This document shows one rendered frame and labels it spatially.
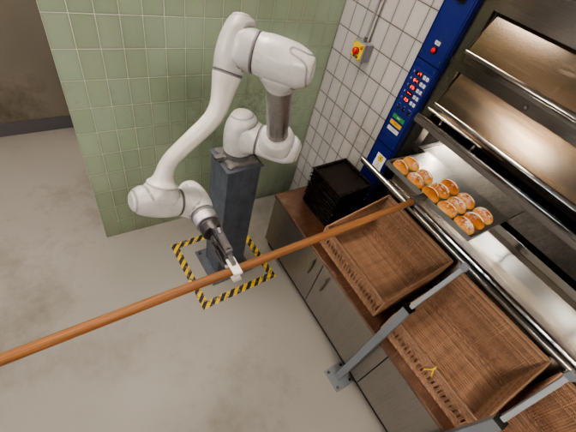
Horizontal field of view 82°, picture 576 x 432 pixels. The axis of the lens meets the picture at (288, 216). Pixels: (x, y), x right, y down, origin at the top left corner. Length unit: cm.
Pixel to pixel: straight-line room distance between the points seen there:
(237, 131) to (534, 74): 126
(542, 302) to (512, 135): 78
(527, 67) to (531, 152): 34
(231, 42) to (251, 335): 175
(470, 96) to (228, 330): 191
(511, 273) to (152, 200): 165
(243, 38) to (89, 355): 189
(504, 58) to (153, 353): 234
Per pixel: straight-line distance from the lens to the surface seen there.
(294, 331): 238
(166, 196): 116
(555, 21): 173
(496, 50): 180
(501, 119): 180
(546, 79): 172
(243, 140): 166
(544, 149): 175
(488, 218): 179
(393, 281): 210
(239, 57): 115
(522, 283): 195
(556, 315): 196
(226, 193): 183
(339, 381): 236
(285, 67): 111
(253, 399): 221
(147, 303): 105
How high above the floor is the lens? 213
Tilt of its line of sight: 46 degrees down
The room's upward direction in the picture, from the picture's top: 18 degrees clockwise
